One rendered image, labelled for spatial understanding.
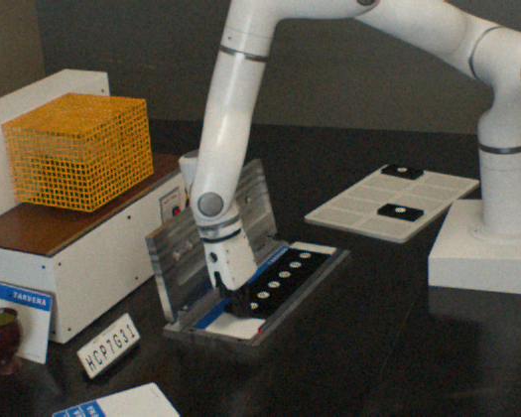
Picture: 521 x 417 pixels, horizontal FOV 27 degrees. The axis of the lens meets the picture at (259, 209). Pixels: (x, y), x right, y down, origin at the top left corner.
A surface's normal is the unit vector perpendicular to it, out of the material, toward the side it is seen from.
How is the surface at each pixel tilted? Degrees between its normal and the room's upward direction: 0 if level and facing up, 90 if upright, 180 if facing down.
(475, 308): 0
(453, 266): 90
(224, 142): 48
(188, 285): 81
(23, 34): 90
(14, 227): 0
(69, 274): 90
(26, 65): 90
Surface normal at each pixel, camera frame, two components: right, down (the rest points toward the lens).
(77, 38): -0.33, 0.38
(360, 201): -0.07, -0.92
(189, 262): 0.86, -0.03
